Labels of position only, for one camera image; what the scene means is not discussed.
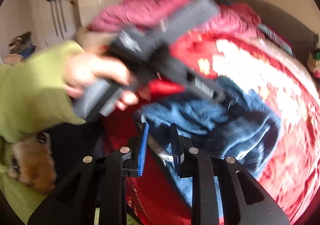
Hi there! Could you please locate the blue denim pants lace trim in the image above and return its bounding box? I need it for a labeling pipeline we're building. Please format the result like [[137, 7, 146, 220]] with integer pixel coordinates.
[[135, 77, 289, 224]]

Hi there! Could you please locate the green sleeved left forearm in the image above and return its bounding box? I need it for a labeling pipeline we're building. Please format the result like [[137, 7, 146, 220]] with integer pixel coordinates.
[[0, 40, 89, 144]]

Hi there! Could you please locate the person's left hand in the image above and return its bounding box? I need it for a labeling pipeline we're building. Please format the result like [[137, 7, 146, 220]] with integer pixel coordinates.
[[63, 53, 135, 99]]

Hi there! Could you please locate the pink duvet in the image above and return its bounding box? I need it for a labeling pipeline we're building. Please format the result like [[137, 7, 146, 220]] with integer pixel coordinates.
[[87, 0, 263, 38]]

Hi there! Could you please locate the red floral bed blanket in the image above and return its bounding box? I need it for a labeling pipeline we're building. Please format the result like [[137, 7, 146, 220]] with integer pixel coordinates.
[[105, 32, 319, 224]]

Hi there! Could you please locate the patterned pillow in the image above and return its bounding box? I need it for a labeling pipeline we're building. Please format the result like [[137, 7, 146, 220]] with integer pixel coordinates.
[[258, 23, 295, 58]]

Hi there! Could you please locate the stack of folded clothes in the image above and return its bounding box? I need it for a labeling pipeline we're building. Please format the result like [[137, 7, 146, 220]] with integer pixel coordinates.
[[307, 44, 320, 79]]

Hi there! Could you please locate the dark grey headboard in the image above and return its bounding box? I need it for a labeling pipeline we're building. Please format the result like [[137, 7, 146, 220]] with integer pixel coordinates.
[[215, 0, 318, 66]]

